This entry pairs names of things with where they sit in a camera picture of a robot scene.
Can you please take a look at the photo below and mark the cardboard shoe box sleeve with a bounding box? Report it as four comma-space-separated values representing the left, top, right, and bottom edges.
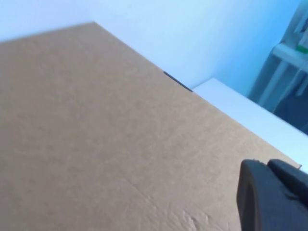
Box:
0, 21, 303, 231

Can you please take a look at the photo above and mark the white shelf rack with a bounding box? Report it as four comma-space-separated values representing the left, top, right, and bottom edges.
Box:
249, 0, 308, 135

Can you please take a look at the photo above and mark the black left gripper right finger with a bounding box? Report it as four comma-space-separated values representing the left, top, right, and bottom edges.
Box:
268, 158, 308, 201

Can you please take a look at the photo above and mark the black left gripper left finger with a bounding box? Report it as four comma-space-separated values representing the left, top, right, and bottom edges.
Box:
236, 158, 308, 231

